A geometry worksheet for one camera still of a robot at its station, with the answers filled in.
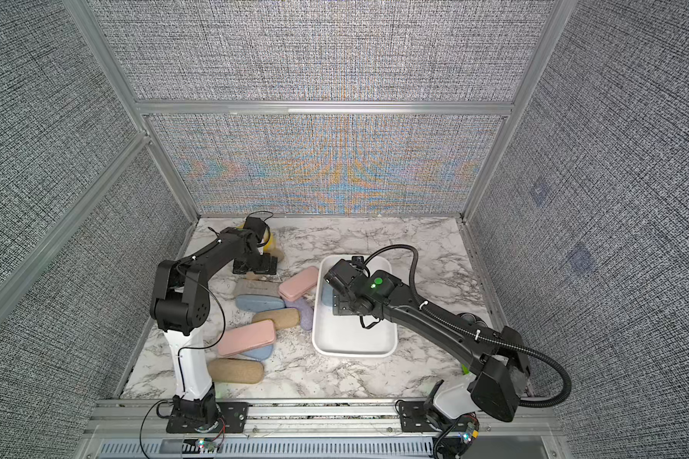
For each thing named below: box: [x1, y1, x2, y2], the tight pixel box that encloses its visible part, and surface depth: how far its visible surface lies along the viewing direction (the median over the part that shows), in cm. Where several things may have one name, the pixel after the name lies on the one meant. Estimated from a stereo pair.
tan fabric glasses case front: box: [207, 357, 266, 385], surface depth 80 cm
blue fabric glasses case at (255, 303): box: [235, 294, 286, 313], surface depth 92 cm
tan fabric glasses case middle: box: [251, 307, 301, 330], surface depth 88 cm
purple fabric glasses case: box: [284, 296, 314, 331], surface depth 91 cm
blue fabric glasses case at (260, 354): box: [240, 344, 274, 362], surface depth 83 cm
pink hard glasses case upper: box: [277, 265, 319, 302], surface depth 96 cm
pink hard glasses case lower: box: [217, 319, 276, 356], surface depth 84 cm
